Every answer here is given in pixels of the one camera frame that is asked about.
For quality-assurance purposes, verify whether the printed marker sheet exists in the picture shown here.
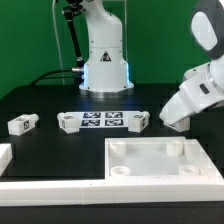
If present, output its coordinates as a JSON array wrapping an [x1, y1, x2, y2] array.
[[64, 111, 130, 128]]

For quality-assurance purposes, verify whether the grey hanging cable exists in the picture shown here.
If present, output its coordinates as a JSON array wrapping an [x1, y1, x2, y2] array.
[[51, 0, 66, 86]]

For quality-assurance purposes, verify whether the black cable at base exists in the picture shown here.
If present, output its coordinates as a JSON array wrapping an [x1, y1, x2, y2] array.
[[29, 66, 84, 87]]

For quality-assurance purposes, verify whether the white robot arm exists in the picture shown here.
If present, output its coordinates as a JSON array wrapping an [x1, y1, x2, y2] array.
[[80, 0, 224, 125]]

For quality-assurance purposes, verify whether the white U-shaped fence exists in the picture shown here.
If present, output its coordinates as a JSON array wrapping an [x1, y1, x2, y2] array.
[[0, 138, 224, 207]]

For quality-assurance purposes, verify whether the white square table top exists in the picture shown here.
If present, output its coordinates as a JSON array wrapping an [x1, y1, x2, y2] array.
[[105, 137, 216, 179]]

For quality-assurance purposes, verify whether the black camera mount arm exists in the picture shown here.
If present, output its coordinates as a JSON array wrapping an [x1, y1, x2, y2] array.
[[62, 0, 84, 67]]

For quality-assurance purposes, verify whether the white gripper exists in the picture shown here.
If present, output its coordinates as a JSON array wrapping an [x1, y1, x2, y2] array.
[[159, 80, 213, 125]]

